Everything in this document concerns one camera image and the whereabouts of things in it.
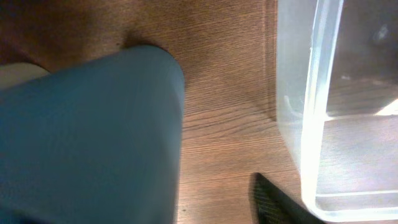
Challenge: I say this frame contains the front beige plastic cup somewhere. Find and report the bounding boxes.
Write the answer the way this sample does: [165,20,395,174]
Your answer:
[0,63,50,90]

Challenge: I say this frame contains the clear plastic container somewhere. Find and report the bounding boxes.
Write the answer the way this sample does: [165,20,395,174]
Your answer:
[276,0,397,222]

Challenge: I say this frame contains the blue plastic cup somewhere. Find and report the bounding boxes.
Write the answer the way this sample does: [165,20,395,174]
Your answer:
[1,45,185,223]

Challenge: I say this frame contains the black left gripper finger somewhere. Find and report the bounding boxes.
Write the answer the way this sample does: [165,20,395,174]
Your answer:
[249,172,325,224]

